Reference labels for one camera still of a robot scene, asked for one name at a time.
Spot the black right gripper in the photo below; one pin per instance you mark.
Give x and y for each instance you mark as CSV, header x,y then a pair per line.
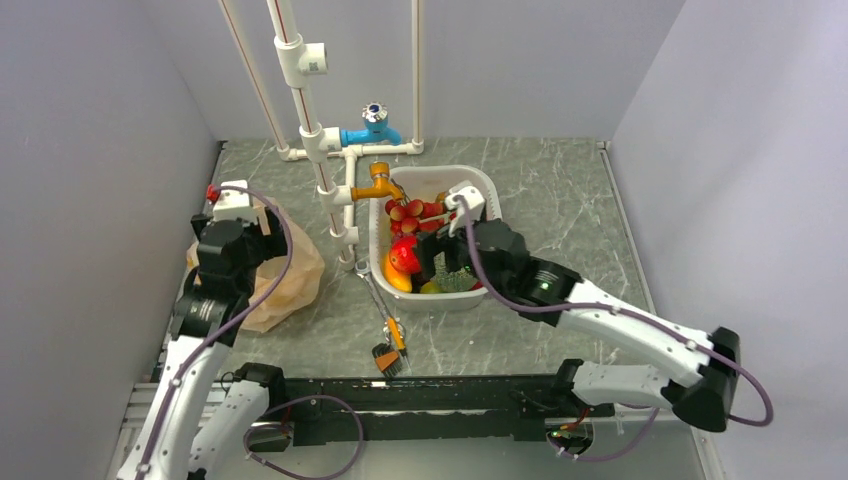
x,y
429,244

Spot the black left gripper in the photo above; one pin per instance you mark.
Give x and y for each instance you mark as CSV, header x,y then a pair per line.
x,y
270,243

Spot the green netted fake melon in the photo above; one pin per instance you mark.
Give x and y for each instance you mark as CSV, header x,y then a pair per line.
x,y
460,280

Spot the red fake apple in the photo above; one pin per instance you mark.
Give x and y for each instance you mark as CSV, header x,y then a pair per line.
x,y
402,256

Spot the yellow orange fake mango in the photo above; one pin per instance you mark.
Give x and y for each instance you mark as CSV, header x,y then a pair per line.
x,y
398,280

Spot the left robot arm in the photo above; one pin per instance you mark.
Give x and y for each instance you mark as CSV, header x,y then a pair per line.
x,y
174,443

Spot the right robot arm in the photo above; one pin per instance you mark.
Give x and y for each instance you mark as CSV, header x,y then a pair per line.
x,y
690,372

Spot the yellow green small mango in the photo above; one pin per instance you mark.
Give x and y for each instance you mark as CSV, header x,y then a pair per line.
x,y
430,287

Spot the white plastic basin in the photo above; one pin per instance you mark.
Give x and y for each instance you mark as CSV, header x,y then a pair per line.
x,y
424,182

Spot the orange faucet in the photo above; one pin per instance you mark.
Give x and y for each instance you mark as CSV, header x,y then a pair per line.
x,y
382,185

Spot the orange black brush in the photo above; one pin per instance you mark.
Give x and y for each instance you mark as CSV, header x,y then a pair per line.
x,y
388,360

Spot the blue faucet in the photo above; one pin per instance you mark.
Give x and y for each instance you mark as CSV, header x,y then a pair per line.
x,y
375,117

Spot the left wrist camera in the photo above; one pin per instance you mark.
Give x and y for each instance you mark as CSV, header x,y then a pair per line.
x,y
229,201

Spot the white PVC pipe frame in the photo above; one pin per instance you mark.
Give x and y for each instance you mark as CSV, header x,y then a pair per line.
x,y
334,166

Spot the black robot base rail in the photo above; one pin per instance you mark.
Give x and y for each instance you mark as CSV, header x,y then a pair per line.
x,y
521,407

